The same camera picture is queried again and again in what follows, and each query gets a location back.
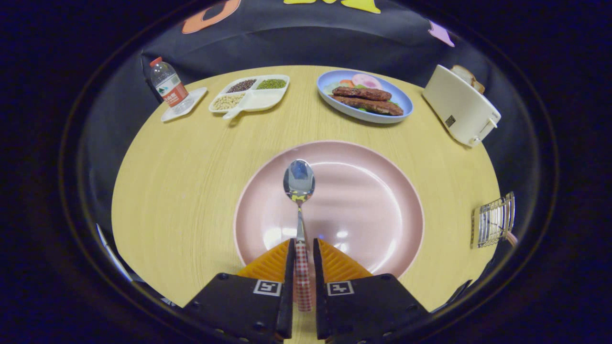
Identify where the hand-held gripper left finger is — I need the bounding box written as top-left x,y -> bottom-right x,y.
184,238 -> 295,344

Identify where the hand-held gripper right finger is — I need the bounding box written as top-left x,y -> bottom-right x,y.
313,238 -> 428,344

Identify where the spoon with red checked handle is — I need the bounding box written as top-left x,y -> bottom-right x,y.
283,159 -> 316,312

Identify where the pink round plate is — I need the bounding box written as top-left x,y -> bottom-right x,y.
233,140 -> 425,280

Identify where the white bar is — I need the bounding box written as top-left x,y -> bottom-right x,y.
96,224 -> 133,282

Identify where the white divided grain tray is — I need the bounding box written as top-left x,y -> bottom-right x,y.
208,75 -> 291,120

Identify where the brown grilled meat strip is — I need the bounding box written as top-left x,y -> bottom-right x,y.
332,86 -> 393,101
329,95 -> 404,117

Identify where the small white square tray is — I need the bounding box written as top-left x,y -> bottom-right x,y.
160,87 -> 208,123

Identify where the blue oval plate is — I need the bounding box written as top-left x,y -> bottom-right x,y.
317,70 -> 414,125

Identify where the pink ham slice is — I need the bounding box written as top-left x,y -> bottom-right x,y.
351,73 -> 383,90

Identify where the clear water bottle red label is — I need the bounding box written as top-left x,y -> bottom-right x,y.
149,56 -> 194,114

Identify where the white toaster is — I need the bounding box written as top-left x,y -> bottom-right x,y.
422,64 -> 502,148

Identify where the metal wire cutlery basket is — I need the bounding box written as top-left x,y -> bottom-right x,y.
470,192 -> 516,249

